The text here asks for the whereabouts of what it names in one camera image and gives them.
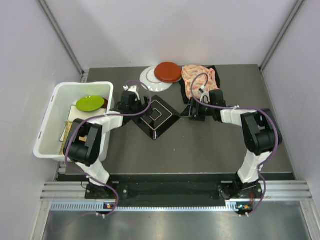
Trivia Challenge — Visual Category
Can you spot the green plate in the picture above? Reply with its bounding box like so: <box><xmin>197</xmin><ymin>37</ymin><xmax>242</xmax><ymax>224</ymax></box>
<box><xmin>75</xmin><ymin>95</ymin><xmax>105</xmax><ymax>113</ymax></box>

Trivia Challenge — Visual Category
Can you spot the black cloth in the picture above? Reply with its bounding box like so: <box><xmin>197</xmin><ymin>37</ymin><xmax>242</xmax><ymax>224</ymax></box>
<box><xmin>180</xmin><ymin>65</ymin><xmax>223</xmax><ymax>106</ymax></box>

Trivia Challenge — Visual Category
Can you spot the red plate at back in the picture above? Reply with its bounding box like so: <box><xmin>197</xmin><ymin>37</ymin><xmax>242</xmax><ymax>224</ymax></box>
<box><xmin>154</xmin><ymin>62</ymin><xmax>182</xmax><ymax>83</ymax></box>

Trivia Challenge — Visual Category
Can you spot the white round rimmed plate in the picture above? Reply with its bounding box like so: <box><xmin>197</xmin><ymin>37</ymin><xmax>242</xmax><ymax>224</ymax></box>
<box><xmin>139</xmin><ymin>66</ymin><xmax>172</xmax><ymax>93</ymax></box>

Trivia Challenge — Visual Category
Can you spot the floral pink cloth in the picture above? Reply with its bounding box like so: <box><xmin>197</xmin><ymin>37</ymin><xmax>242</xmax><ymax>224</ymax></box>
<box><xmin>181</xmin><ymin>64</ymin><xmax>222</xmax><ymax>100</ymax></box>

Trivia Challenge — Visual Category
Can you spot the yellow woven square plate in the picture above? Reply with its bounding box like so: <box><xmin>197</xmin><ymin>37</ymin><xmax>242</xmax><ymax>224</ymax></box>
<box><xmin>59</xmin><ymin>120</ymin><xmax>73</xmax><ymax>155</ymax></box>

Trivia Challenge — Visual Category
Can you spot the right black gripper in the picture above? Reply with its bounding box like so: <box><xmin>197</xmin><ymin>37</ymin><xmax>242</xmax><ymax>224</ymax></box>
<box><xmin>180</xmin><ymin>97</ymin><xmax>216</xmax><ymax>122</ymax></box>

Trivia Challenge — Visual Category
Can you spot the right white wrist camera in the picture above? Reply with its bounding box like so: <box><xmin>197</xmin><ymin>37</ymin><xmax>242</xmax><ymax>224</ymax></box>
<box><xmin>199</xmin><ymin>85</ymin><xmax>210</xmax><ymax>104</ymax></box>

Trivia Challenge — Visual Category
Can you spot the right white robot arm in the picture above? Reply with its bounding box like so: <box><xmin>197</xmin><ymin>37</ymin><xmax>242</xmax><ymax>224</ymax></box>
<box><xmin>180</xmin><ymin>89</ymin><xmax>283</xmax><ymax>198</ymax></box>

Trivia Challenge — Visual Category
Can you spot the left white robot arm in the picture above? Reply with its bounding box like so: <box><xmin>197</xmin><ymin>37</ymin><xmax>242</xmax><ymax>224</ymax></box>
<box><xmin>63</xmin><ymin>90</ymin><xmax>152</xmax><ymax>199</ymax></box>

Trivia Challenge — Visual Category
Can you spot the red round plate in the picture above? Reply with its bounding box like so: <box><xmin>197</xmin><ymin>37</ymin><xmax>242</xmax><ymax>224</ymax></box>
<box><xmin>101</xmin><ymin>98</ymin><xmax>109</xmax><ymax>109</ymax></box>

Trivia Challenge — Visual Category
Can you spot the grey cable duct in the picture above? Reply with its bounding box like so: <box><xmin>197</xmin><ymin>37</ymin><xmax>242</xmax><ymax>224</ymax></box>
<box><xmin>50</xmin><ymin>199</ymin><xmax>257</xmax><ymax>214</ymax></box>

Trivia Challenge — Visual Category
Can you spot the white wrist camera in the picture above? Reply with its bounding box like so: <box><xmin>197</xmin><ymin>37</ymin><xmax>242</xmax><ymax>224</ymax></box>
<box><xmin>123</xmin><ymin>85</ymin><xmax>141</xmax><ymax>101</ymax></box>
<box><xmin>199</xmin><ymin>85</ymin><xmax>210</xmax><ymax>104</ymax></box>

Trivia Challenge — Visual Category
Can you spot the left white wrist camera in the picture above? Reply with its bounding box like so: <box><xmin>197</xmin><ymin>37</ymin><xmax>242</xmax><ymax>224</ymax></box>
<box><xmin>123</xmin><ymin>85</ymin><xmax>141</xmax><ymax>101</ymax></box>

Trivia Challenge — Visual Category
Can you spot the white plastic bin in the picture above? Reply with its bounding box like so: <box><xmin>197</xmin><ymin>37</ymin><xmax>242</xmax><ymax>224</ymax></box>
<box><xmin>33</xmin><ymin>81</ymin><xmax>115</xmax><ymax>162</ymax></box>

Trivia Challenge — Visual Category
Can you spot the black square plate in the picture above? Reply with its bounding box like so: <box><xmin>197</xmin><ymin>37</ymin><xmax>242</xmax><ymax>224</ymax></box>
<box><xmin>132</xmin><ymin>95</ymin><xmax>180</xmax><ymax>141</ymax></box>

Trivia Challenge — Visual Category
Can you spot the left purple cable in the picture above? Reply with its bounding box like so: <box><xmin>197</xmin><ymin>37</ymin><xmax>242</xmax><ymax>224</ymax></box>
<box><xmin>64</xmin><ymin>79</ymin><xmax>152</xmax><ymax>217</ymax></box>

